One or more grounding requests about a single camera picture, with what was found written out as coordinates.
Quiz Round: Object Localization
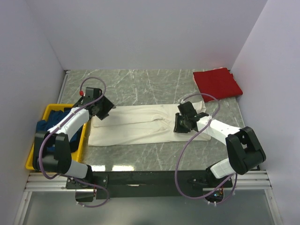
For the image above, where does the white t shirt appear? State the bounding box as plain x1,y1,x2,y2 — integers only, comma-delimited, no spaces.
88,104,196,147

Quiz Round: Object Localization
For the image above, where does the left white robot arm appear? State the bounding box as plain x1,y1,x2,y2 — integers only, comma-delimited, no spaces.
32,87,115,183

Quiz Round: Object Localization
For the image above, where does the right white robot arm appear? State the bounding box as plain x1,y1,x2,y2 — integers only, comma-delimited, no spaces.
174,101,266,187

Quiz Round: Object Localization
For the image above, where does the folded red t shirt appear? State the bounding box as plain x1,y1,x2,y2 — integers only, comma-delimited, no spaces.
193,67,243,100

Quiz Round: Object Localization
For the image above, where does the yellow plastic bin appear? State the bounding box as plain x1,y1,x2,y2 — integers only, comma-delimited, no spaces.
25,104,87,170

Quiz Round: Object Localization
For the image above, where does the blue t shirt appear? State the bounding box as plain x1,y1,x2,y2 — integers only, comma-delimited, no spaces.
36,107,83,153

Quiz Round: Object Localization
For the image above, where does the black base bar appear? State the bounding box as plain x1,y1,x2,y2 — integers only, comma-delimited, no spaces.
65,170,234,203

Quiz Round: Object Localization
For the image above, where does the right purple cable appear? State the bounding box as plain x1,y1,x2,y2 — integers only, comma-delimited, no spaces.
175,93,238,206

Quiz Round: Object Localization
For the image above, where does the purple cable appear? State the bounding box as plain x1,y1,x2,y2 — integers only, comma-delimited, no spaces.
175,93,238,206
39,77,110,208

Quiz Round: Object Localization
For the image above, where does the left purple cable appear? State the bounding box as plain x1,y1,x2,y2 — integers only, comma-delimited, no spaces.
39,77,110,208

